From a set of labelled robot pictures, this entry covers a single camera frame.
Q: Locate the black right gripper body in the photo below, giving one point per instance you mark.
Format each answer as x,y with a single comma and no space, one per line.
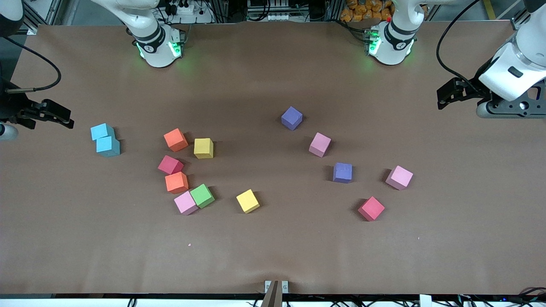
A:
9,105

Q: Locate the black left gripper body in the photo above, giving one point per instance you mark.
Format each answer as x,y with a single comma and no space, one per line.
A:
470,90

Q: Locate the orange foam cube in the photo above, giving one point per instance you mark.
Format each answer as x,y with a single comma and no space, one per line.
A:
176,182
175,140

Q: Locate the red foam cube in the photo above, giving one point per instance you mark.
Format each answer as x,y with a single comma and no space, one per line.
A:
371,208
170,164

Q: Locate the purple foam cube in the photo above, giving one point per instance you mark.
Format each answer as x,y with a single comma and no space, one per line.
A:
342,172
291,117

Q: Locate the pink foam cube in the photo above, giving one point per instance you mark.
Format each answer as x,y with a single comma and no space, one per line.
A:
320,144
186,203
399,177

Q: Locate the yellow foam cube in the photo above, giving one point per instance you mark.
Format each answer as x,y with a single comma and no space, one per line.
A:
248,201
203,148

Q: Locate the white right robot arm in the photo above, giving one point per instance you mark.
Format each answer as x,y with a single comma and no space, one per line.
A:
155,42

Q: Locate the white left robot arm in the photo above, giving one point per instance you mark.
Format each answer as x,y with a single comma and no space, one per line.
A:
392,42

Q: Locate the cyan foam cube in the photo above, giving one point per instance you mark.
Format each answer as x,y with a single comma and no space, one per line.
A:
107,146
101,131

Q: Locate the pile of orange items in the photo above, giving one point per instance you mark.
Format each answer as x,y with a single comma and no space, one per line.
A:
362,10

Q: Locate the green foam cube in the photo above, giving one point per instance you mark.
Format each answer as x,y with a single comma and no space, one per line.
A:
201,195

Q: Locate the white power strip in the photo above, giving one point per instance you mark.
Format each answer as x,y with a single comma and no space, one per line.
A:
185,10
279,17

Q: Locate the table cover sheet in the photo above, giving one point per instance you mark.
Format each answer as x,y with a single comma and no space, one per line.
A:
298,247

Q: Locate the aluminium frame profile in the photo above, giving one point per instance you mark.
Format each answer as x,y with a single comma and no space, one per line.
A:
30,29
518,23

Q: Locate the metal mounting bracket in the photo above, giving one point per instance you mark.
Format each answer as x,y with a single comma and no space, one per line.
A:
285,286

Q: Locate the camera mount pole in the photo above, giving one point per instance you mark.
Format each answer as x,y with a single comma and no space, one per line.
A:
271,298

